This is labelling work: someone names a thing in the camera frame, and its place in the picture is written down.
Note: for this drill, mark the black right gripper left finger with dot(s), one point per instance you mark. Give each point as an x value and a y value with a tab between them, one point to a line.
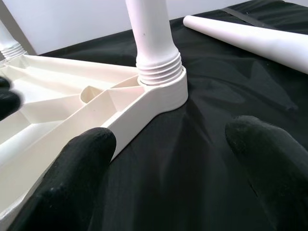
72	180

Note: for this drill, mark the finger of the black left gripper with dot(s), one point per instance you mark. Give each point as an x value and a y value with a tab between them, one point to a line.
9	104
4	83

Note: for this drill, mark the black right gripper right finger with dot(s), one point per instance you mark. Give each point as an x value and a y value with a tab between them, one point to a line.
276	173

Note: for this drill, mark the white plastic table leg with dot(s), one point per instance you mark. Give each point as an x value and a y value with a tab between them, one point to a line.
151	36
264	43
9	48

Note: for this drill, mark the white plastic children table top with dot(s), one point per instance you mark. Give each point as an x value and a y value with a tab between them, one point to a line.
60	115

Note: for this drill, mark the black tablecloth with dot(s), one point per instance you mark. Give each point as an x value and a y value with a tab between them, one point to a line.
192	156

